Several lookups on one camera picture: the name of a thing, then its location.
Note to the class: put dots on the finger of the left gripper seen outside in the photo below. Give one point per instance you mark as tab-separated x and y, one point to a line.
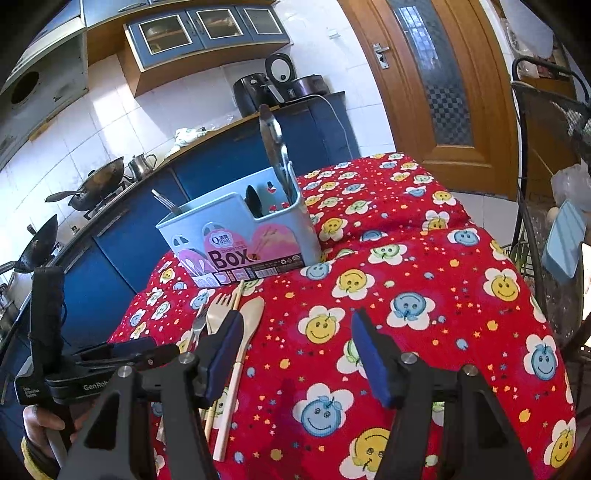
155	357

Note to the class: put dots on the blue glass wall cabinet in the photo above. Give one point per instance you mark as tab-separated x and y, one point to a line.
171	45

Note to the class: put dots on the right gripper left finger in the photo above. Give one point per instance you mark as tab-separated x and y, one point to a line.
205	352

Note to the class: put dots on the black rice cooker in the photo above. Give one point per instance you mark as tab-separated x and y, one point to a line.
286	85

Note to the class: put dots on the black metal rack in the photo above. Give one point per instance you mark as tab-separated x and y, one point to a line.
551	243

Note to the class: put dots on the black air fryer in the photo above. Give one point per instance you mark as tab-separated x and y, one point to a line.
251	92

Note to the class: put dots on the steel kettle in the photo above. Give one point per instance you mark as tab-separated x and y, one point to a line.
141	166

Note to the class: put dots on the silver door handle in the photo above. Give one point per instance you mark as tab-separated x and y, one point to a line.
380	53

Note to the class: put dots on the white plastic spoon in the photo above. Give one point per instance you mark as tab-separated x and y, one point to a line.
252	313

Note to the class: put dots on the light blue chopstick box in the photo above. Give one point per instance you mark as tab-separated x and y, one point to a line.
219	242

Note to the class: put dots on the grey range hood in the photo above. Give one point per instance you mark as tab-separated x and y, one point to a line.
51	74

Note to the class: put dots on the black plastic spoon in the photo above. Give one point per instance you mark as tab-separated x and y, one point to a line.
252	201

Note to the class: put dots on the wooden door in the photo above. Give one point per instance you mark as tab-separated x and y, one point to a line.
447	92

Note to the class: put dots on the black wok on stove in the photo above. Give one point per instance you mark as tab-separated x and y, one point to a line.
95	188

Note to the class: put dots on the red smiley flower tablecloth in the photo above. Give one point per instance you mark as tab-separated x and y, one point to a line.
398	244

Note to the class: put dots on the yellow sleeve left forearm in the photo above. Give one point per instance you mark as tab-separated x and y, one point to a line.
37	463

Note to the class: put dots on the beige chopstick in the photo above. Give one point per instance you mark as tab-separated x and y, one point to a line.
224	350

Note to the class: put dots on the blue lower kitchen cabinets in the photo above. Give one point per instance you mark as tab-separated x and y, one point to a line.
110	260

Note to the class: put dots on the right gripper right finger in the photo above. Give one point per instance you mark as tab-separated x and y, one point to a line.
386	366

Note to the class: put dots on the left hand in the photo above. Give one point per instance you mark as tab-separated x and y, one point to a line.
38	421

